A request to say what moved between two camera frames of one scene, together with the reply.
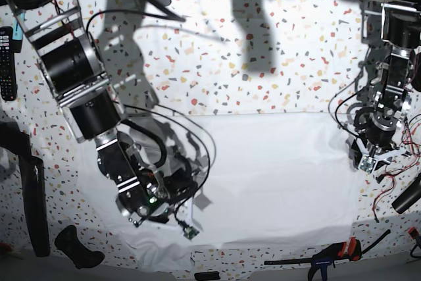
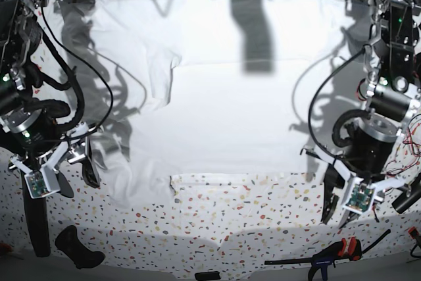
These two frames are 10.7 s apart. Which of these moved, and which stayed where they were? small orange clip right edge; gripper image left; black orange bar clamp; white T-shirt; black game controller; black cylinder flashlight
Moved: white T-shirt; gripper image left
Stayed: black game controller; black orange bar clamp; black cylinder flashlight; small orange clip right edge
